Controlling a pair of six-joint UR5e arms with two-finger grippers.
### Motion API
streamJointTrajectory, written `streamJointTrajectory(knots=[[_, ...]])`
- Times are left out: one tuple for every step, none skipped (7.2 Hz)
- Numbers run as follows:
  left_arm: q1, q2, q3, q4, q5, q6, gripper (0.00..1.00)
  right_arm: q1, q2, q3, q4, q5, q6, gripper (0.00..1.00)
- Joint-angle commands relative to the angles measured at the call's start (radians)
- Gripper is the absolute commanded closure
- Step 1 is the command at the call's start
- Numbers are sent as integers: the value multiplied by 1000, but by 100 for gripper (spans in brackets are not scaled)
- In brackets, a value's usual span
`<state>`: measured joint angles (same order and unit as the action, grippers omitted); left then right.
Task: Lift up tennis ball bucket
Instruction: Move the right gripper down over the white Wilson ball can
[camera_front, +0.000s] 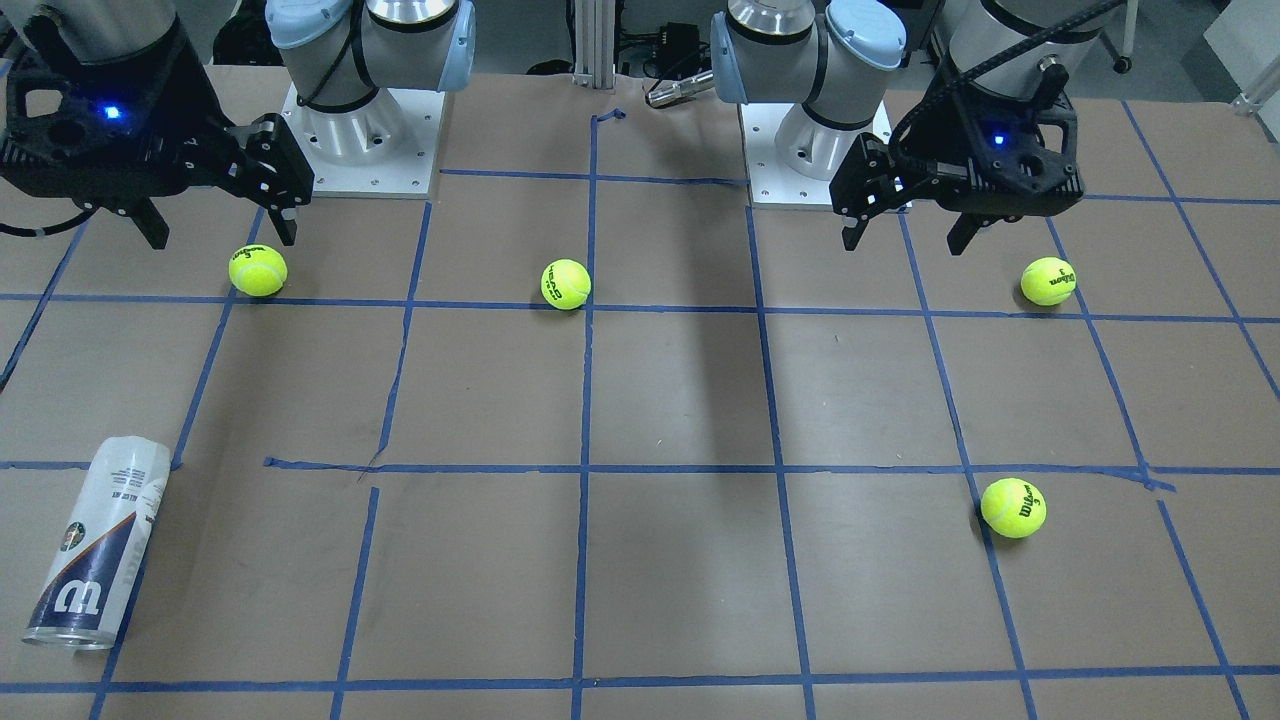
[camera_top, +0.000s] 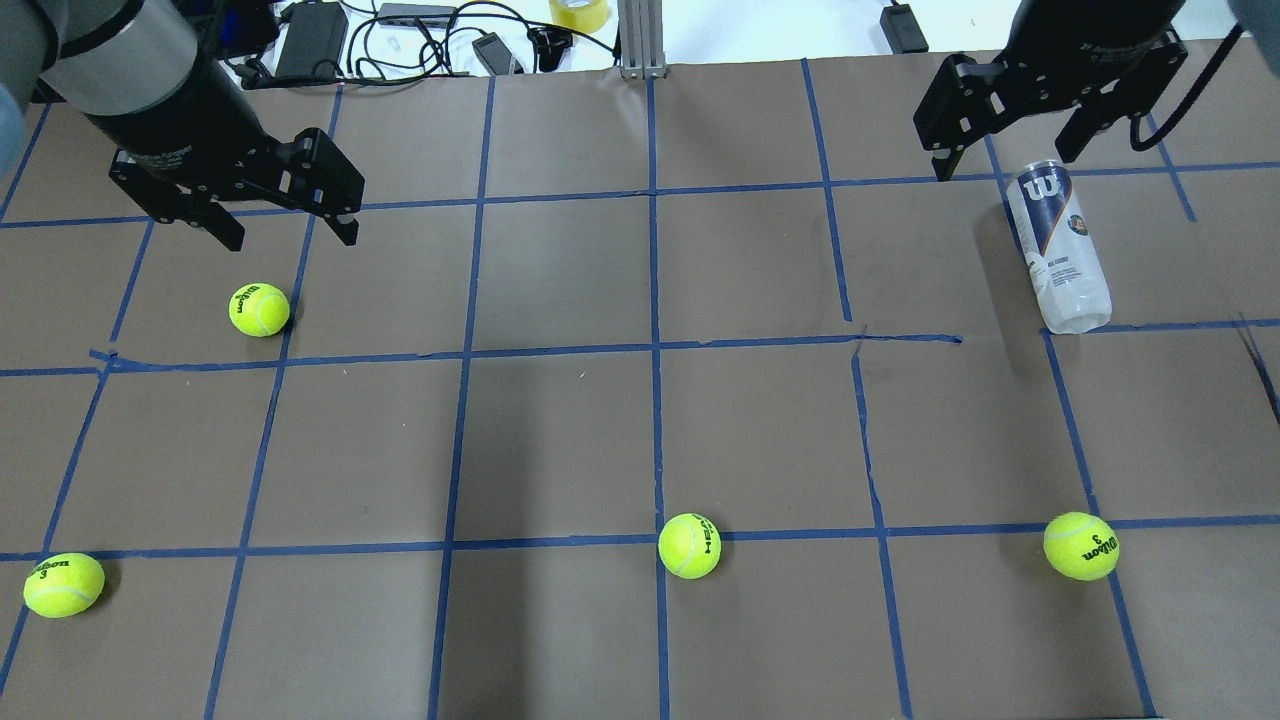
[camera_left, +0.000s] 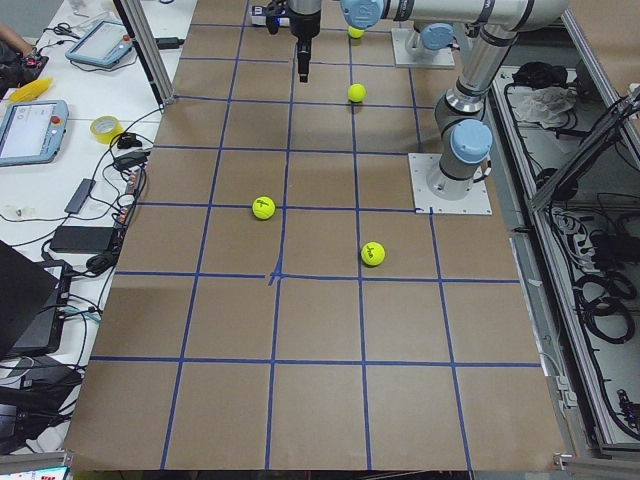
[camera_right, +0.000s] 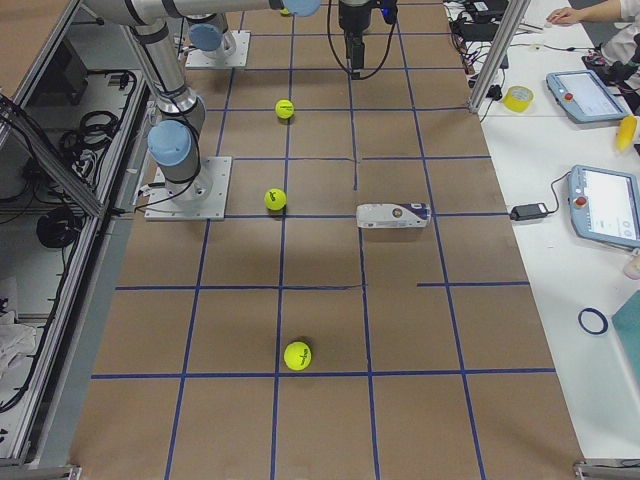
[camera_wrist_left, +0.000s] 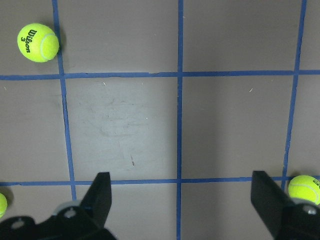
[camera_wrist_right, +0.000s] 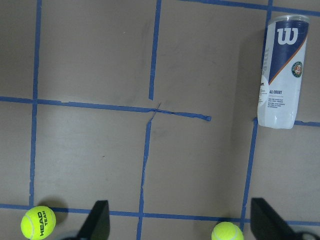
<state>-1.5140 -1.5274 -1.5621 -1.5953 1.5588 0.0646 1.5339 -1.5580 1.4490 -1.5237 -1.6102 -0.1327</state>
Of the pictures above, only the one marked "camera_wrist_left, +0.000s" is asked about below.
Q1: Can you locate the yellow tennis ball left edge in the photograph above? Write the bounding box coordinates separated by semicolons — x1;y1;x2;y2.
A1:
0;193;8;218

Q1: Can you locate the yellow tennis ball right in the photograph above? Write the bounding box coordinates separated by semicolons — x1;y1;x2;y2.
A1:
288;175;320;205

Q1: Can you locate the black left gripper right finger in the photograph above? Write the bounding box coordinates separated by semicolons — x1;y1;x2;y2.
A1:
250;170;320;240

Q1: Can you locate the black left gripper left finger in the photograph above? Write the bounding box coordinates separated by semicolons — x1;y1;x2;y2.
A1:
0;172;116;240

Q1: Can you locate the yellow Wilson tennis ball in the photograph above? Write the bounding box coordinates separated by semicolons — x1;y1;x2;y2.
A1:
17;23;60;63

